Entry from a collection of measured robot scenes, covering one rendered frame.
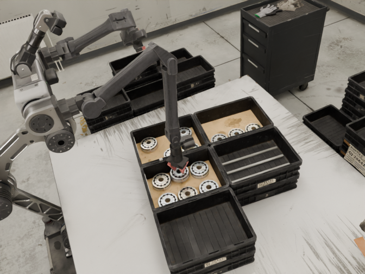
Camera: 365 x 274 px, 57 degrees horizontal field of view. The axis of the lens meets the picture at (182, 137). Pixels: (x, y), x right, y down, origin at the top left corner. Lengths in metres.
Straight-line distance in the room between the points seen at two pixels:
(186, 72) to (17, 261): 2.10
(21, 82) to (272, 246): 1.37
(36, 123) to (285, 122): 1.56
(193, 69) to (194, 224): 1.88
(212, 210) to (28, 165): 2.25
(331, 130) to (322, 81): 1.08
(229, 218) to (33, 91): 1.05
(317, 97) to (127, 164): 2.25
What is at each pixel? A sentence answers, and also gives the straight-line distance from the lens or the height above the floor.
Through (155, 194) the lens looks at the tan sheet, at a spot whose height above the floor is 0.83.
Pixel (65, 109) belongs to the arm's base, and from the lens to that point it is 1.42.
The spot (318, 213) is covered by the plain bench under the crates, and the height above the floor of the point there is 0.70.
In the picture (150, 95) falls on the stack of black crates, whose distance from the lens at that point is 3.20.
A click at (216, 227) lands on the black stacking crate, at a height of 0.83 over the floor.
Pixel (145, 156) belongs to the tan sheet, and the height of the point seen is 0.83.
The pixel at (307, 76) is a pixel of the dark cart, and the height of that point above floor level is 0.21.
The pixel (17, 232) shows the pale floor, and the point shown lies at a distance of 3.11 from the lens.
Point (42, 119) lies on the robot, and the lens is 1.43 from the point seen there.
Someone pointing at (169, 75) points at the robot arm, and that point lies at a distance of 1.48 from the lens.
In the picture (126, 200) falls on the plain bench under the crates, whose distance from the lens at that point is 2.00.
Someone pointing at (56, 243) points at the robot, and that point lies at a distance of 2.58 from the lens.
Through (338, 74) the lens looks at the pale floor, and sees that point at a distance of 4.10.
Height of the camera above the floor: 2.27
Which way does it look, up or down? 44 degrees down
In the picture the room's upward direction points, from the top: 9 degrees counter-clockwise
